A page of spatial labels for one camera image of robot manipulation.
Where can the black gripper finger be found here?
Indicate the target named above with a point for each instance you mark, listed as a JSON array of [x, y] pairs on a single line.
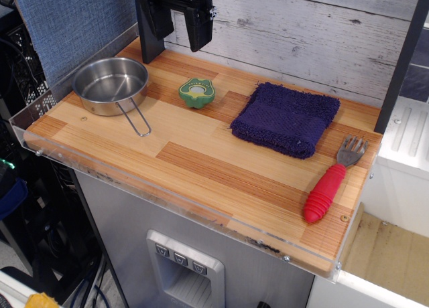
[[158, 16], [199, 24]]

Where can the black left post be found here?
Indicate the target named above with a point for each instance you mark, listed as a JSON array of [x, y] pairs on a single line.
[[151, 47]]

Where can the green toy avocado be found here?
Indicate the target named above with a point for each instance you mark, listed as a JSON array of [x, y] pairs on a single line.
[[196, 93]]

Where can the stainless steel pan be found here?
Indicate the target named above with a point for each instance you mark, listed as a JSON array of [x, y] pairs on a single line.
[[113, 86]]

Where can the white side counter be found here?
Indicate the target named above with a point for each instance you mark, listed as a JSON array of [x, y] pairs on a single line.
[[386, 254]]

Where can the yellow black tool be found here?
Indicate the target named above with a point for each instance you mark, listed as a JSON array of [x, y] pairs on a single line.
[[41, 300]]

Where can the blue fabric panel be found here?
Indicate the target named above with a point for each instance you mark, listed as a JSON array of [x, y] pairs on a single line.
[[66, 33]]

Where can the silver toy fridge cabinet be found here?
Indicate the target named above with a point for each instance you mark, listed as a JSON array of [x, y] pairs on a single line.
[[163, 259]]

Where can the black crate rack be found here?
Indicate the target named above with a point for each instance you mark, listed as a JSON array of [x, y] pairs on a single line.
[[22, 76]]

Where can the small blue cloth mat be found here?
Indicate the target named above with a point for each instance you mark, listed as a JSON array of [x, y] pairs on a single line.
[[285, 120]]

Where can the clear acrylic table guard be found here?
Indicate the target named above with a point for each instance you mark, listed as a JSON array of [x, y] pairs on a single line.
[[192, 164]]

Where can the red handled metal fork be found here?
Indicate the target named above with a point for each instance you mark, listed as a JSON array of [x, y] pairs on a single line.
[[322, 195]]

